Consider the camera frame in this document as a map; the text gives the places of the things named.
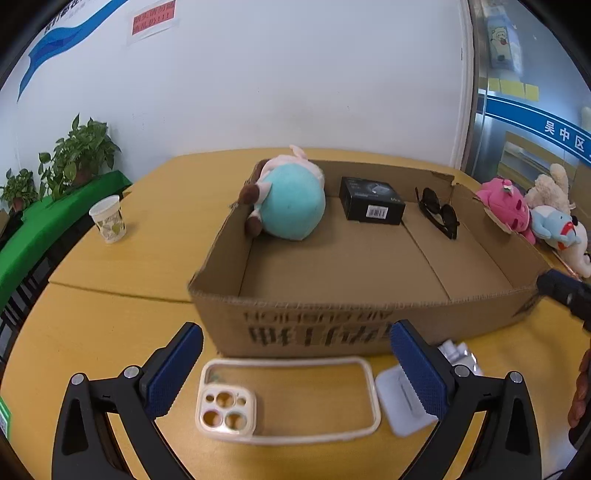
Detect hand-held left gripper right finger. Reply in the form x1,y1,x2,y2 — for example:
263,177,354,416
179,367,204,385
389,319,543,480

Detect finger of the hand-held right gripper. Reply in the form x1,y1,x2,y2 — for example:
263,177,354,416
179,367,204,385
536,270,591,333

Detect patterned paper cup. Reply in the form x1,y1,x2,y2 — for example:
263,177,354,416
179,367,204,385
89,195,126,244

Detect pink transparent pen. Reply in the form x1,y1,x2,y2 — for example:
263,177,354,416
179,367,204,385
551,256,583,280

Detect black sunglasses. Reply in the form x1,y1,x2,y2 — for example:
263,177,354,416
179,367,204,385
414,186,460,240

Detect cartoon bear poster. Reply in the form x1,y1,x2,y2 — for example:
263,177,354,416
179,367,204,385
487,11,525,79

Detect black chair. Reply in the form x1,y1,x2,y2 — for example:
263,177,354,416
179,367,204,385
0,251,61,365

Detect small potted green plant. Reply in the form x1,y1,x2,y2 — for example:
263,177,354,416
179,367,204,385
0,168,38,213

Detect blue glass banner strip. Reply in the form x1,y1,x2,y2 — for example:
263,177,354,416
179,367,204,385
485,90,591,167

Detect small black product box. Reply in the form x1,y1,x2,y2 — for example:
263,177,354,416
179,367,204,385
339,176,406,226

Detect blue wave wall poster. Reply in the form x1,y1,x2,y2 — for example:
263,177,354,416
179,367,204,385
16,0,130,102

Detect brown cardboard box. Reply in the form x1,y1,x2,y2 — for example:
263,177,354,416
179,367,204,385
187,158,552,360

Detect green table cloth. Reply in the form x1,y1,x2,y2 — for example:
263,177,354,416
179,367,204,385
0,170,134,310

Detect teal and pink plush toy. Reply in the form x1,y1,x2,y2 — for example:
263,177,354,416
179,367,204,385
240,144,327,242

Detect cream fluffy plush toy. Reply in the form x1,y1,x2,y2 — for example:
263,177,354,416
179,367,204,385
525,164,575,210

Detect person's right hand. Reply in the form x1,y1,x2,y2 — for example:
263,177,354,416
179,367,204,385
567,348,591,430

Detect large potted green plant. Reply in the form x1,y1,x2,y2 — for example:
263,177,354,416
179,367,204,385
38,114,122,200

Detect blue plush toy red collar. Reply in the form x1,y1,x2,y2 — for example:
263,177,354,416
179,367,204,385
530,205,583,251

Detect red and white wall sign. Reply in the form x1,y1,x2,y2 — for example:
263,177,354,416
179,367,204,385
126,4,178,47

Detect pink bear plush toy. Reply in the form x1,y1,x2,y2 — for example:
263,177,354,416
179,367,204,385
475,178,537,245

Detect beige clear phone case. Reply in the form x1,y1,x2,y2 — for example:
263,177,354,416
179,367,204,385
196,356,382,445

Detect wooden desktop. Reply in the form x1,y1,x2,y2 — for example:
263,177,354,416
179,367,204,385
0,148,591,480

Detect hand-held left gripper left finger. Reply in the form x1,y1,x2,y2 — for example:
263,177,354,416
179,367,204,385
50,322,204,480

